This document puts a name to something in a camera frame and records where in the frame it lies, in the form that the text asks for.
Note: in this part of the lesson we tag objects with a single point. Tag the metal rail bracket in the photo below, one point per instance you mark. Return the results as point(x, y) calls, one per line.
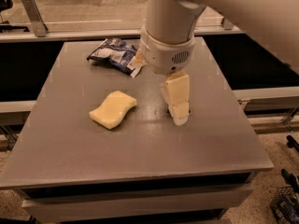
point(37, 24)
point(226, 24)

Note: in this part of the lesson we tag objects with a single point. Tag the right metal rail bracket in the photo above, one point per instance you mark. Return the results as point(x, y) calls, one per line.
point(226, 24)

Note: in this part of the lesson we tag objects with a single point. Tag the left metal rail bracket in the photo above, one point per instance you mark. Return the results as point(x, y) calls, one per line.
point(37, 24)

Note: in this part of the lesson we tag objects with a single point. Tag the grey table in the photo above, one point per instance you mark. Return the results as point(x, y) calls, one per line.
point(62, 152)

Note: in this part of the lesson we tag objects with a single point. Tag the black wire basket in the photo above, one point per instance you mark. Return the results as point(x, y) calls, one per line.
point(285, 206)

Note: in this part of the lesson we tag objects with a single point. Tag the yellow sponge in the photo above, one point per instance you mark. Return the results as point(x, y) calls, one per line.
point(113, 109)

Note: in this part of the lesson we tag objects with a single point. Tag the blue white snack bag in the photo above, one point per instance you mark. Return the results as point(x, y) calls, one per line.
point(118, 54)

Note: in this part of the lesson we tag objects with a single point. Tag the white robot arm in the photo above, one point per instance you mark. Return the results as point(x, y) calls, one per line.
point(167, 38)

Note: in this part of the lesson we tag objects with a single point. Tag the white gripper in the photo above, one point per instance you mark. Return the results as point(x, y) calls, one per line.
point(163, 57)

